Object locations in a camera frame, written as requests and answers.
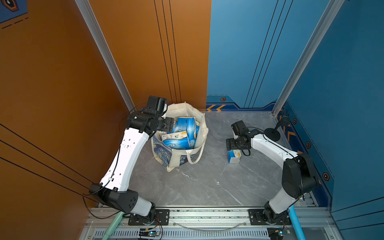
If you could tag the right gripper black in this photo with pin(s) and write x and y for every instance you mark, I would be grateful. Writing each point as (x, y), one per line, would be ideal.
(231, 145)

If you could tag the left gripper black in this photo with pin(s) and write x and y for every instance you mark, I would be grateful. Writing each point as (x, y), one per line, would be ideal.
(169, 124)

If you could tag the blue tissue pack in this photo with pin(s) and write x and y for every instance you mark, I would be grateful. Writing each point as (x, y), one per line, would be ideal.
(159, 134)
(234, 156)
(178, 141)

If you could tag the white-topped tissue pack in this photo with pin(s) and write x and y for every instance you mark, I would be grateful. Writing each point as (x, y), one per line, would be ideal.
(187, 124)

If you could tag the cream canvas bag blue print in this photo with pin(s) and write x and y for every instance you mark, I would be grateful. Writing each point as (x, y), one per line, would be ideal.
(171, 158)

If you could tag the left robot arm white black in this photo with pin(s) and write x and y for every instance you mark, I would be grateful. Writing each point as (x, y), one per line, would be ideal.
(113, 189)

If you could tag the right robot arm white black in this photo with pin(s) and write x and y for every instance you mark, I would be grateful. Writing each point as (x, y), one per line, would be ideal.
(298, 173)

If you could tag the black round stand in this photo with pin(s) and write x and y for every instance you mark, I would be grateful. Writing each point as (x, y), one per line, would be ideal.
(273, 133)

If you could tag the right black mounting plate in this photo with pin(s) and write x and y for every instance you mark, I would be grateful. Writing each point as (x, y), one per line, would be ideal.
(258, 216)

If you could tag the black mounting plate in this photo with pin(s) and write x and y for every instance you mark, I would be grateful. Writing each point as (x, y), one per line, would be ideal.
(258, 216)
(161, 216)

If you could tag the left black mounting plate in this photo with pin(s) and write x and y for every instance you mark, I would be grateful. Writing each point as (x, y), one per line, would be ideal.
(161, 216)

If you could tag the right circuit board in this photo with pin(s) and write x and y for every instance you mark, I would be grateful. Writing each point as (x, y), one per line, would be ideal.
(277, 234)

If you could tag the circuit board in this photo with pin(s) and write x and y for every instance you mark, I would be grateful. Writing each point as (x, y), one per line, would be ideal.
(152, 234)
(277, 234)

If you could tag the left circuit board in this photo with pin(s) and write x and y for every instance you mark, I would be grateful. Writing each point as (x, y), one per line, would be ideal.
(152, 234)

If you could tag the white vented grille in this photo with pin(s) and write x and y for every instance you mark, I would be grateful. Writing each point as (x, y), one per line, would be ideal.
(182, 234)

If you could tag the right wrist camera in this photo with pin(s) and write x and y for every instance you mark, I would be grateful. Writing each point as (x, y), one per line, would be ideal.
(241, 131)

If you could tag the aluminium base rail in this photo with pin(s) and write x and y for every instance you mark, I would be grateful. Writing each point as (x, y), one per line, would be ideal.
(226, 217)

